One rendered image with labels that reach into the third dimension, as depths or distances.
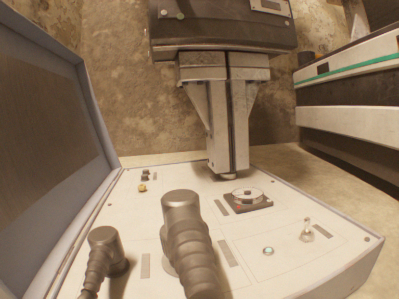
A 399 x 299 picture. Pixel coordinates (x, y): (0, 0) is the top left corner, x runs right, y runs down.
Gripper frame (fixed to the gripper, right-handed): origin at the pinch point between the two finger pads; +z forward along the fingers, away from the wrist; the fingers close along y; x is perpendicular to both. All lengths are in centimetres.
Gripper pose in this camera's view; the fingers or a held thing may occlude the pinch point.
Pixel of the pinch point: (227, 147)
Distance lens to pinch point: 32.2
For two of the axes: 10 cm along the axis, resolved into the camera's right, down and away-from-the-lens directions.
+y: 9.8, -1.1, 1.8
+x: -2.0, -1.7, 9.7
